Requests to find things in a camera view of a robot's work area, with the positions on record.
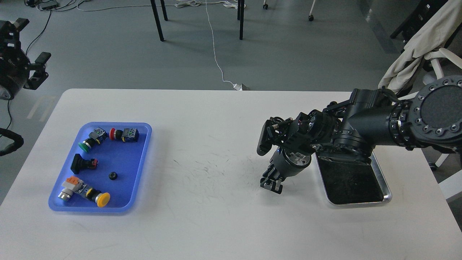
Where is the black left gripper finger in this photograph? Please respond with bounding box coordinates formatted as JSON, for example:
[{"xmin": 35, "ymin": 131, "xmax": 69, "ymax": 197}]
[
  {"xmin": 0, "ymin": 18, "xmax": 30, "ymax": 52},
  {"xmin": 23, "ymin": 52, "xmax": 51, "ymax": 90}
]

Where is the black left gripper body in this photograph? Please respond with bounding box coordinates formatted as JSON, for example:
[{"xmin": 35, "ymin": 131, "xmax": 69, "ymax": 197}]
[{"xmin": 0, "ymin": 47, "xmax": 30, "ymax": 100}]

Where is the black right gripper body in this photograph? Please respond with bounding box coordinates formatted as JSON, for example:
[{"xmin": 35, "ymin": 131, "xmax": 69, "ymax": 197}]
[{"xmin": 256, "ymin": 113, "xmax": 313, "ymax": 179}]

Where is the black gear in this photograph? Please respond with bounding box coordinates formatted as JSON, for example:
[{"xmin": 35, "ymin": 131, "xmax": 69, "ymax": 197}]
[{"xmin": 108, "ymin": 172, "xmax": 118, "ymax": 180}]

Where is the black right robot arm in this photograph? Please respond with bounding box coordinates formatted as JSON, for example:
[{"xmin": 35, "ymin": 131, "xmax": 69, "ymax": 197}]
[{"xmin": 256, "ymin": 75, "xmax": 462, "ymax": 194}]

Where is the silver metal tray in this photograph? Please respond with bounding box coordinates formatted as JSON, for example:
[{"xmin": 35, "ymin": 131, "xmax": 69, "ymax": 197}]
[{"xmin": 315, "ymin": 153, "xmax": 392, "ymax": 208}]

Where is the blue plastic tray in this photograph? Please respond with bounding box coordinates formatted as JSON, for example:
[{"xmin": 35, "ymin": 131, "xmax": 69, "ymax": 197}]
[{"xmin": 48, "ymin": 122, "xmax": 152, "ymax": 214}]

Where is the white power adapter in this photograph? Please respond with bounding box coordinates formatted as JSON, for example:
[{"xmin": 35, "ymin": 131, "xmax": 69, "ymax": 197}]
[{"xmin": 233, "ymin": 83, "xmax": 250, "ymax": 91}]

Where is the black table leg left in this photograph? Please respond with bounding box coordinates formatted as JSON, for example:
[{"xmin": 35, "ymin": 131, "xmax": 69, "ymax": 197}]
[{"xmin": 150, "ymin": 0, "xmax": 169, "ymax": 42}]

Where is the black table leg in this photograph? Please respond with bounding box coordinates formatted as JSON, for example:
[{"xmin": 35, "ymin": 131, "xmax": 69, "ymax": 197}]
[
  {"xmin": 237, "ymin": 0, "xmax": 245, "ymax": 40},
  {"xmin": 150, "ymin": 0, "xmax": 169, "ymax": 42}
]

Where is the black table leg right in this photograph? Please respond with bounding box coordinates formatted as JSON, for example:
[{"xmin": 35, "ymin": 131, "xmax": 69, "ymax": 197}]
[{"xmin": 237, "ymin": 0, "xmax": 245, "ymax": 40}]

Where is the white chair with beige cloth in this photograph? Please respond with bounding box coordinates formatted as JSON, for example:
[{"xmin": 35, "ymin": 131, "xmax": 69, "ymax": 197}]
[{"xmin": 378, "ymin": 0, "xmax": 462, "ymax": 199}]

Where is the black floor cable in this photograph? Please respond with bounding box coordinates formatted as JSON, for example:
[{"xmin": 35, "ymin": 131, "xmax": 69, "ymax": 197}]
[{"xmin": 7, "ymin": 0, "xmax": 87, "ymax": 141}]

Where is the green push button switch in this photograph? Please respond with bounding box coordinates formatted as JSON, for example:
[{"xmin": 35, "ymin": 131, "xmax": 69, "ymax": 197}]
[{"xmin": 78, "ymin": 127, "xmax": 108, "ymax": 153}]

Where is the black push button switch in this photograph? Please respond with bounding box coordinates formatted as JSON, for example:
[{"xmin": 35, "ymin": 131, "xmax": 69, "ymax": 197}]
[{"xmin": 70, "ymin": 153, "xmax": 99, "ymax": 174}]

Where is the red push button switch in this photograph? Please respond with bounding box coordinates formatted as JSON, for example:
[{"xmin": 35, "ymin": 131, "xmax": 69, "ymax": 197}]
[{"xmin": 109, "ymin": 128, "xmax": 140, "ymax": 143}]

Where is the yellow push button switch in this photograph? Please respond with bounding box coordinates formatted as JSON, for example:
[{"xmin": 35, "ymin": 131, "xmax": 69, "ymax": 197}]
[{"xmin": 58, "ymin": 176, "xmax": 110, "ymax": 207}]

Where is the white floor cable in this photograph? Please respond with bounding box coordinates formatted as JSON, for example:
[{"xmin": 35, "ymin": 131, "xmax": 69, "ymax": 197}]
[{"xmin": 175, "ymin": 0, "xmax": 247, "ymax": 87}]

